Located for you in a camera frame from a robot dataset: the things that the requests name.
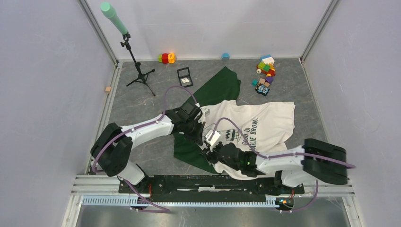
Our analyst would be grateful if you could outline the white and green t-shirt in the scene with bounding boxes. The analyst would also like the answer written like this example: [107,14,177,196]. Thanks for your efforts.
[173,66,296,181]

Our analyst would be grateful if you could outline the black clear brooch case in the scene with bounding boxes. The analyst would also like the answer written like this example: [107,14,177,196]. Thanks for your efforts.
[177,67,193,87]

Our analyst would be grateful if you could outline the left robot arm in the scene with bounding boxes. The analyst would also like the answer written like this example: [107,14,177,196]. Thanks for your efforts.
[90,103,205,193]

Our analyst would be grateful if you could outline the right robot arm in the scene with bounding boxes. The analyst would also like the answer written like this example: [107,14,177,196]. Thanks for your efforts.
[202,139,355,193]

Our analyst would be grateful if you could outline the black tripod stand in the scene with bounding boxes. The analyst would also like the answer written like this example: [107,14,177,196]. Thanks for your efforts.
[120,32,156,96]

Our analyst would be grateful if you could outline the black blue patterned block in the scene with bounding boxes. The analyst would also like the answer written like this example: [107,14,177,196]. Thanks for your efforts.
[255,85,270,96]

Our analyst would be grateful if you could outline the red cylinder toy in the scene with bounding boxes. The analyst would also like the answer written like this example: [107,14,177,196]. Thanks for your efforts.
[161,53,169,64]

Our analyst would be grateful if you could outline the blue cylinder toy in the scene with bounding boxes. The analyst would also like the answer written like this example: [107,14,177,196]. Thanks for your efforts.
[221,52,230,60]

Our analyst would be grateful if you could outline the purple cube block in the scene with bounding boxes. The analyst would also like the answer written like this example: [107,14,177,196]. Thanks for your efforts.
[265,76,274,84]

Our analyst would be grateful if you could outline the colourful brick toy train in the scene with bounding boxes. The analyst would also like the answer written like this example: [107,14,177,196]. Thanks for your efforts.
[256,61,276,77]

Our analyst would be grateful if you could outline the small wooden cube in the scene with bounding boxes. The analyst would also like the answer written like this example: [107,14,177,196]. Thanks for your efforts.
[105,87,112,94]

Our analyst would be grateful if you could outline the white blue brick block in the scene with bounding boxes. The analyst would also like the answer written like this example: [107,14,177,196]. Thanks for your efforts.
[260,55,275,65]

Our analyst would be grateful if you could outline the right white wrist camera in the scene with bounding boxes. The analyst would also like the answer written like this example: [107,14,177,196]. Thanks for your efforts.
[205,130,220,147]

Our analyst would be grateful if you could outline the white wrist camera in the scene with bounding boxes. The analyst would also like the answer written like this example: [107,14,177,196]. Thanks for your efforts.
[205,130,220,147]
[200,106,210,117]

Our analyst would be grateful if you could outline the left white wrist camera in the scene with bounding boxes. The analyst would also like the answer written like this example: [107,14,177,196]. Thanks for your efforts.
[200,106,210,117]

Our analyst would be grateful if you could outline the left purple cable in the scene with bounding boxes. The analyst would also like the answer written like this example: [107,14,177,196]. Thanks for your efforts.
[91,86,199,214]

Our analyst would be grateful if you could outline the orange ring toy block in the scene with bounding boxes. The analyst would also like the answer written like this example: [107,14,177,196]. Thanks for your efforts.
[167,52,176,64]

